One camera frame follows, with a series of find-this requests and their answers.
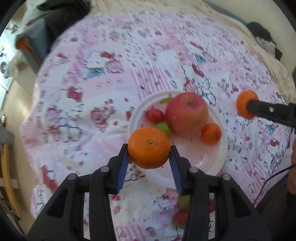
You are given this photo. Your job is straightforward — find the green small fruit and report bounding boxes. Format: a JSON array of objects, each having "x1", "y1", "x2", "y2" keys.
[
  {"x1": 154, "y1": 122, "x2": 171, "y2": 137},
  {"x1": 177, "y1": 195, "x2": 190, "y2": 210}
]

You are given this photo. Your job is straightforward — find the orange tangerine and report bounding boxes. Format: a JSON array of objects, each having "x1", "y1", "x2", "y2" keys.
[
  {"x1": 127, "y1": 126, "x2": 171, "y2": 169},
  {"x1": 236, "y1": 90, "x2": 258, "y2": 120},
  {"x1": 200, "y1": 123, "x2": 222, "y2": 146}
]

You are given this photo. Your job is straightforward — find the red cherry tomato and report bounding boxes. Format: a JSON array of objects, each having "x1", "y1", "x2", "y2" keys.
[
  {"x1": 209, "y1": 199, "x2": 215, "y2": 213},
  {"x1": 145, "y1": 108, "x2": 165, "y2": 125}
]

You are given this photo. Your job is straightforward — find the red strawberry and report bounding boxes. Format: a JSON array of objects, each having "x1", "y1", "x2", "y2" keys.
[{"x1": 173, "y1": 210, "x2": 189, "y2": 229}]

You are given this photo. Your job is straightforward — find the person's right hand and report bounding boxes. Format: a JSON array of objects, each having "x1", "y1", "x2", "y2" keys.
[{"x1": 287, "y1": 142, "x2": 296, "y2": 195}]

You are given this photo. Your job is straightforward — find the white pink plate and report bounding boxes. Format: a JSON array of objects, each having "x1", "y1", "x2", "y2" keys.
[{"x1": 127, "y1": 90, "x2": 228, "y2": 189}]

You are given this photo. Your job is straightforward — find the red yellow apple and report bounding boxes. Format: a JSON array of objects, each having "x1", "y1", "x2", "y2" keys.
[{"x1": 165, "y1": 92, "x2": 209, "y2": 138}]

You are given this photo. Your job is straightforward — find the pink hello kitty bedsheet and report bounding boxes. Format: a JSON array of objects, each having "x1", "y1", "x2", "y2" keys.
[{"x1": 21, "y1": 11, "x2": 294, "y2": 240}]

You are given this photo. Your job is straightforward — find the striped dark clothes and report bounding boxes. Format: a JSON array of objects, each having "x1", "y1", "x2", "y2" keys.
[{"x1": 246, "y1": 22, "x2": 282, "y2": 61}]

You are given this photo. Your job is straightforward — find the wooden chair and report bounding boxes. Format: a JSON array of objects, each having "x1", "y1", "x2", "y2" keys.
[{"x1": 1, "y1": 144, "x2": 21, "y2": 218}]

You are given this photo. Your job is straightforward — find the blue orange chair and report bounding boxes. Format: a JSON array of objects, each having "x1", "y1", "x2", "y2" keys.
[{"x1": 15, "y1": 19, "x2": 56, "y2": 74}]

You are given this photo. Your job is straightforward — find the black clothes pile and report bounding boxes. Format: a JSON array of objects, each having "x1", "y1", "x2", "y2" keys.
[{"x1": 37, "y1": 0, "x2": 91, "y2": 42}]

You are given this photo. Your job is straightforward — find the black cable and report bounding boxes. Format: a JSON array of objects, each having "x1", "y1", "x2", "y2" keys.
[{"x1": 252, "y1": 164, "x2": 296, "y2": 207}]

